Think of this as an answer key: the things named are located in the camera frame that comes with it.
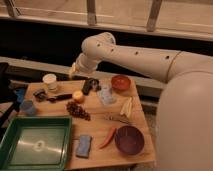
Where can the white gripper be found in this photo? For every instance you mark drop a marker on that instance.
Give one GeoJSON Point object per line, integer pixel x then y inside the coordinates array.
{"type": "Point", "coordinates": [83, 65]}

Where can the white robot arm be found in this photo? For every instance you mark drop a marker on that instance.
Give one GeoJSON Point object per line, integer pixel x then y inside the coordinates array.
{"type": "Point", "coordinates": [184, 121]}

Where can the green plastic tray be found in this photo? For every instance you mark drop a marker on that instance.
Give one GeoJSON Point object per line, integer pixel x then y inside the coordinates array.
{"type": "Point", "coordinates": [36, 144]}

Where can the white paper cup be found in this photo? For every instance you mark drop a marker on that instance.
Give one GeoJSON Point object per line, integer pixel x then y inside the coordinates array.
{"type": "Point", "coordinates": [50, 80]}

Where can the orange fruit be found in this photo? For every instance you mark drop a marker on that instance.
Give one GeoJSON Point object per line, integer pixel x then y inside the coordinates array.
{"type": "Point", "coordinates": [78, 96]}

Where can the clear plastic bag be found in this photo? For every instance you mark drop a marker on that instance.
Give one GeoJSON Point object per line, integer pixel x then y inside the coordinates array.
{"type": "Point", "coordinates": [105, 95]}

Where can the bunch of dark grapes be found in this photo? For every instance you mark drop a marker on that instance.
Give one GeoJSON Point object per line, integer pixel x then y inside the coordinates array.
{"type": "Point", "coordinates": [77, 111]}

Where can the red bowl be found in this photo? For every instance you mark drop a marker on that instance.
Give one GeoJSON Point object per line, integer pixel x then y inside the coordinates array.
{"type": "Point", "coordinates": [120, 82]}

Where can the small metal utensil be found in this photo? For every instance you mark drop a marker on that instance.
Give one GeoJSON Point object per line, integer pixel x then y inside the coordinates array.
{"type": "Point", "coordinates": [113, 118]}

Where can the blue cup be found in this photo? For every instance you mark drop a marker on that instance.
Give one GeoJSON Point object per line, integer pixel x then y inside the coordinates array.
{"type": "Point", "coordinates": [28, 107]}

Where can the yellow banana peel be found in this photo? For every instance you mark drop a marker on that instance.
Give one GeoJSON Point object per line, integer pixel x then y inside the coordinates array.
{"type": "Point", "coordinates": [127, 108]}

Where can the wooden board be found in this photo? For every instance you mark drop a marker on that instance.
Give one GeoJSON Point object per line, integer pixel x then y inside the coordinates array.
{"type": "Point", "coordinates": [98, 126]}

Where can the red chili pepper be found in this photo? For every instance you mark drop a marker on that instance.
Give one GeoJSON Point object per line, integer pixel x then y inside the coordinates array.
{"type": "Point", "coordinates": [108, 138]}

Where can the blue sponge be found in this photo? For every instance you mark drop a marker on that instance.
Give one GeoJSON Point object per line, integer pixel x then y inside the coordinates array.
{"type": "Point", "coordinates": [83, 147]}

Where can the purple bowl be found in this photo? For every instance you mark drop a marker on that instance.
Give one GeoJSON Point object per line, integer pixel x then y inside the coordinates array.
{"type": "Point", "coordinates": [129, 140]}

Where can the black handled tool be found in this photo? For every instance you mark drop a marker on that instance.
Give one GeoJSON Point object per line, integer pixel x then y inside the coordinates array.
{"type": "Point", "coordinates": [40, 95]}

